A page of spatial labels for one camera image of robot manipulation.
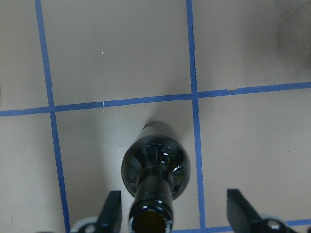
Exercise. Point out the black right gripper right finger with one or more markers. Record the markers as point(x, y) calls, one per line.
point(241, 215)

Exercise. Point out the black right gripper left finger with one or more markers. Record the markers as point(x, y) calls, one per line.
point(109, 219)

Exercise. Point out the dark wine bottle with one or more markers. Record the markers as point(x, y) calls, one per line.
point(155, 171)

